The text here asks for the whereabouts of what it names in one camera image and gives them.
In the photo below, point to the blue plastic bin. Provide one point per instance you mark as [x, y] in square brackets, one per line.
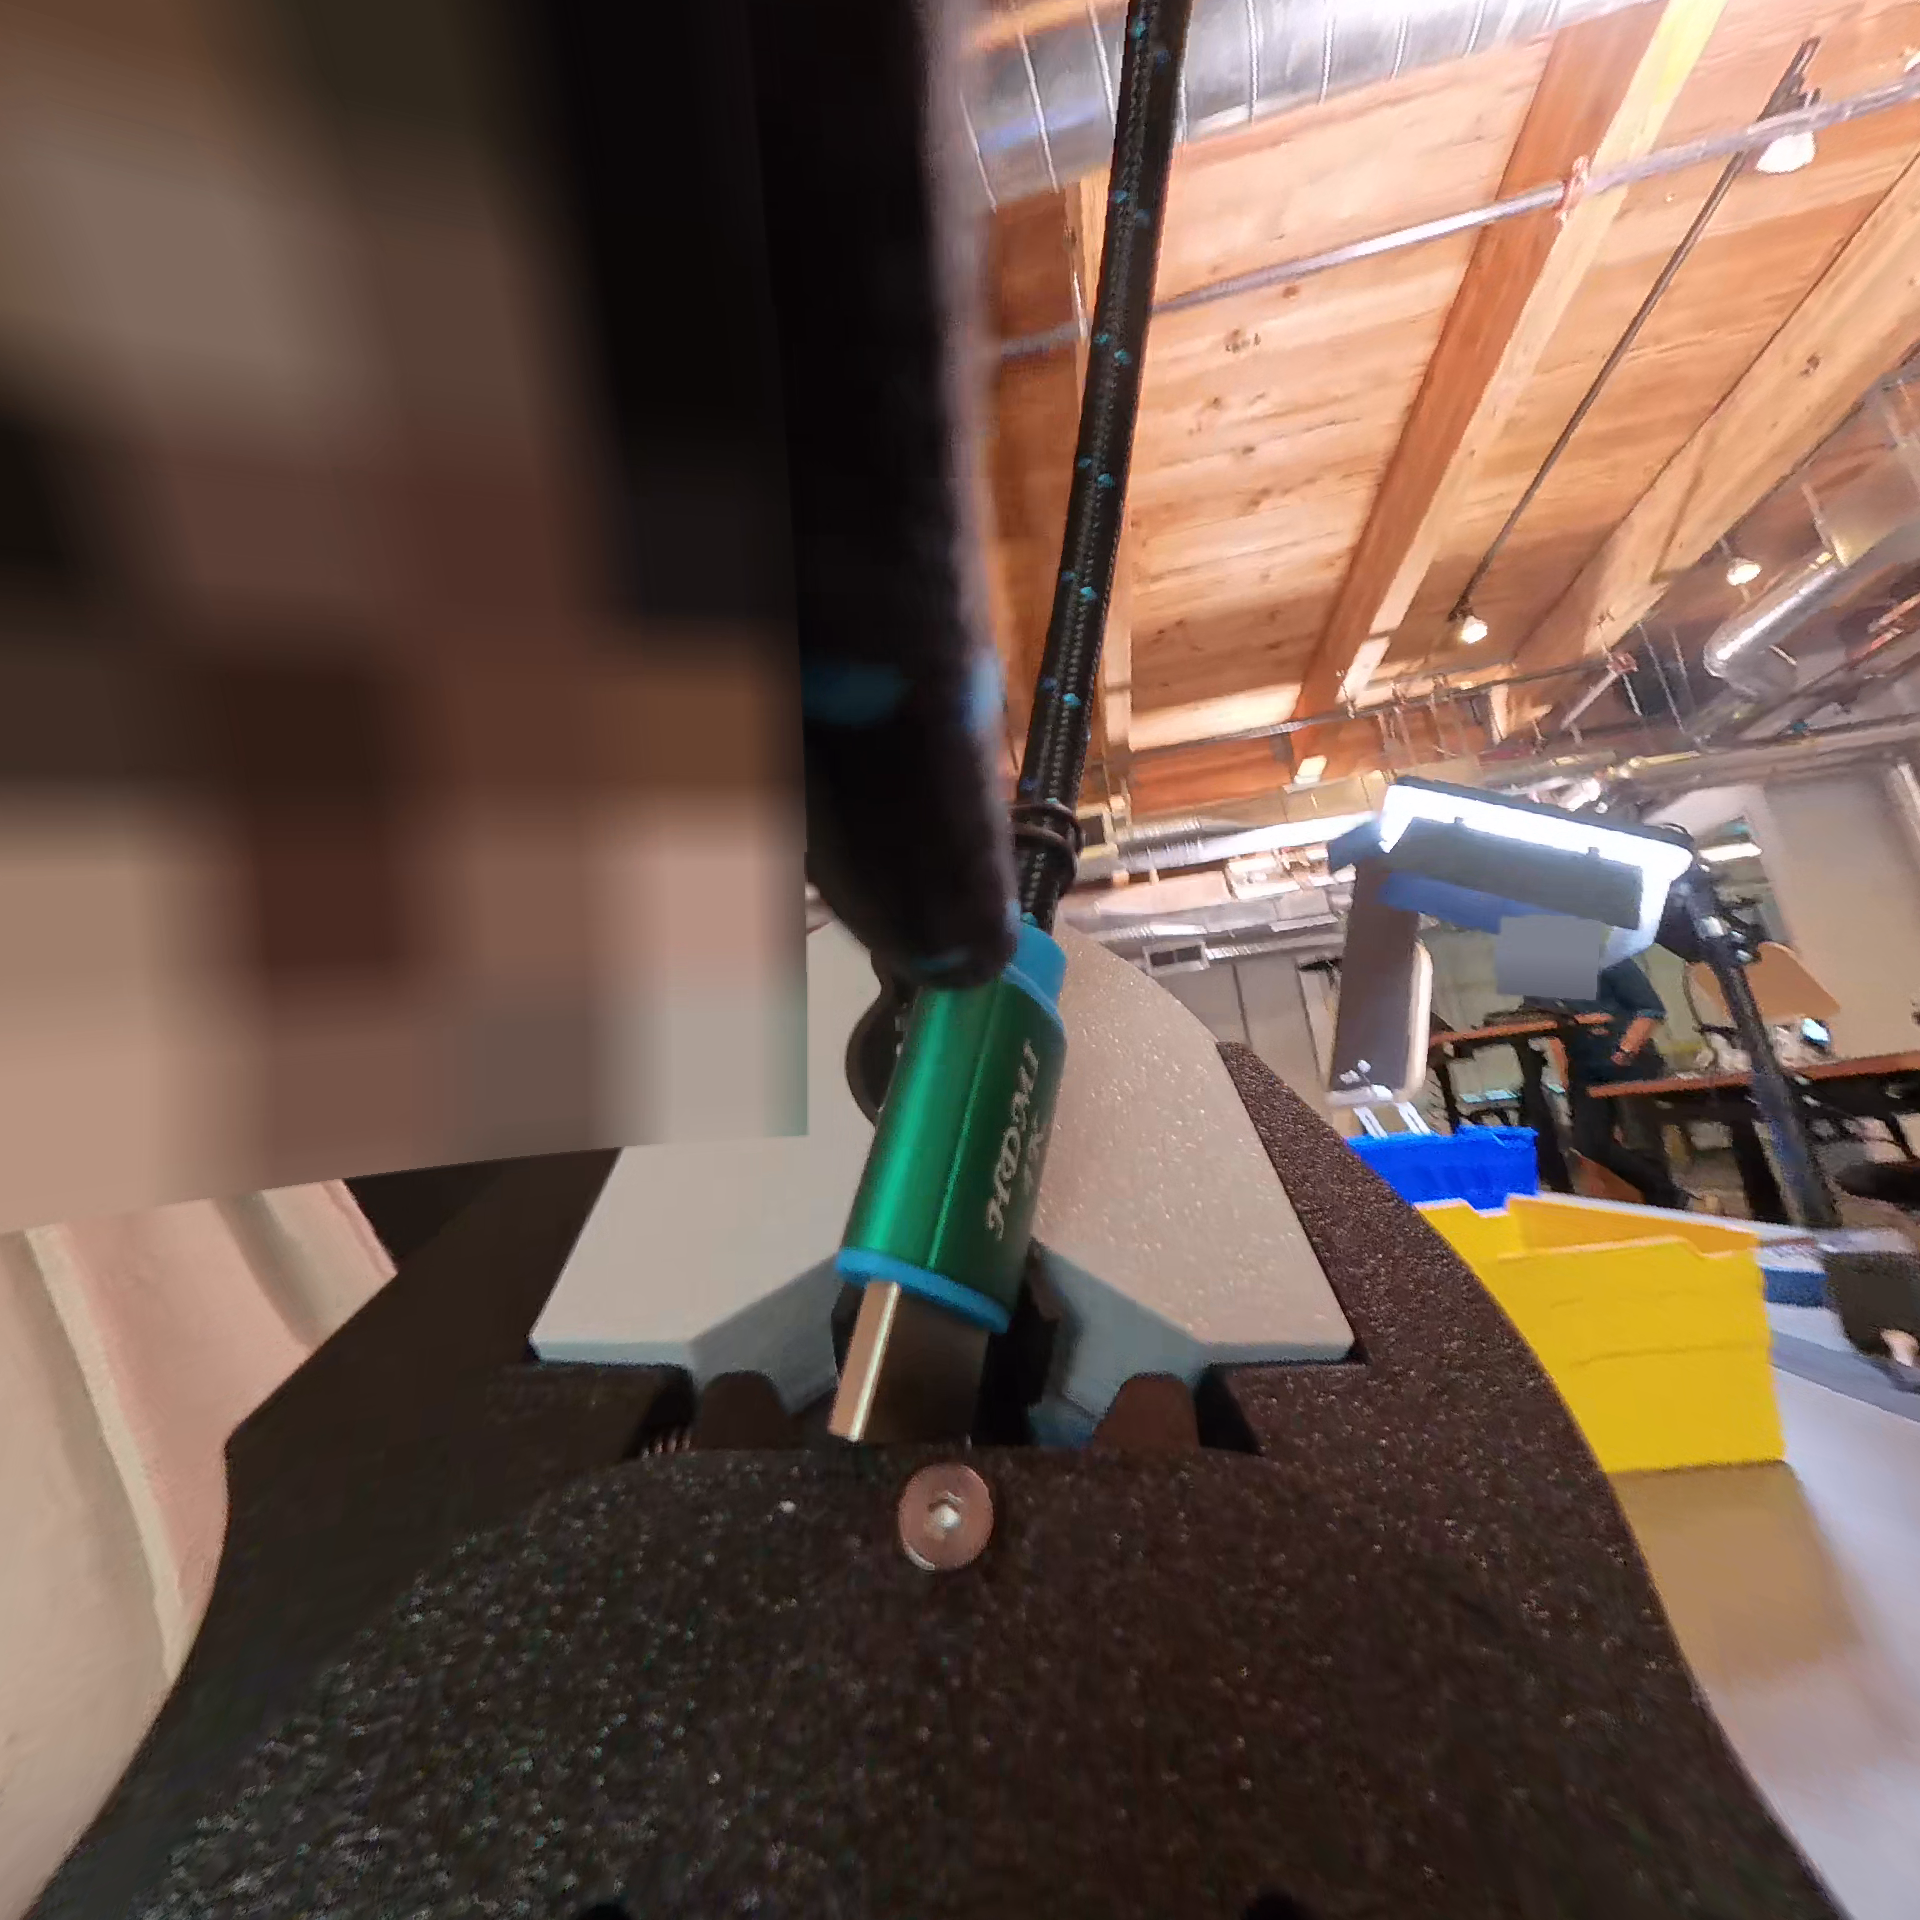
[1441, 1170]

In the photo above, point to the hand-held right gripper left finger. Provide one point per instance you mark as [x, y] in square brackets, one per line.
[704, 1261]

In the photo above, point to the small black power box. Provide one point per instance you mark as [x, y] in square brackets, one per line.
[1875, 1299]

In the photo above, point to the black light stand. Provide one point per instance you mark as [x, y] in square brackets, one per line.
[1769, 1079]

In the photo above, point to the yellow plastic bin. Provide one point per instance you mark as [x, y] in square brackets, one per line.
[1635, 1349]

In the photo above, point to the wooden office table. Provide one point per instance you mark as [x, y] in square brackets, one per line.
[1769, 1073]

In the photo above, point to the person's cream sweater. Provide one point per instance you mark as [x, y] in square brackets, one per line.
[90, 1501]

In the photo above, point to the metal air duct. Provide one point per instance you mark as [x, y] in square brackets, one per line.
[1799, 630]

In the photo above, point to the LED light panel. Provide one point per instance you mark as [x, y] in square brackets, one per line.
[1500, 855]

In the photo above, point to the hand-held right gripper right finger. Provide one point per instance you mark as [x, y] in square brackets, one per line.
[1184, 1170]

